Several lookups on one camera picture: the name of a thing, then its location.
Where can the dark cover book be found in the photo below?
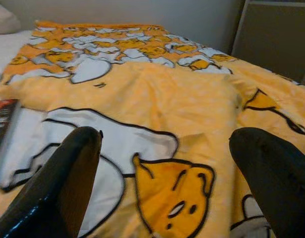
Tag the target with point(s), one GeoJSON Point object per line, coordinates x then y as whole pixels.
{"type": "Point", "coordinates": [3, 124]}

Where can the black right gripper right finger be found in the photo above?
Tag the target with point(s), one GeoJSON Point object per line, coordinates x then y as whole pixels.
{"type": "Point", "coordinates": [278, 188]}

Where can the beige plush pillow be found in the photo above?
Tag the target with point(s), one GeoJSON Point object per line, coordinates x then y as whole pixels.
{"type": "Point", "coordinates": [3, 19]}

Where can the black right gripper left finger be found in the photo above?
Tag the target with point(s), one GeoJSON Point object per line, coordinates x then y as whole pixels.
{"type": "Point", "coordinates": [55, 193]}

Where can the yellow egg print blanket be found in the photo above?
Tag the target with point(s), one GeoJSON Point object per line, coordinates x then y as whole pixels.
{"type": "Point", "coordinates": [167, 99]}

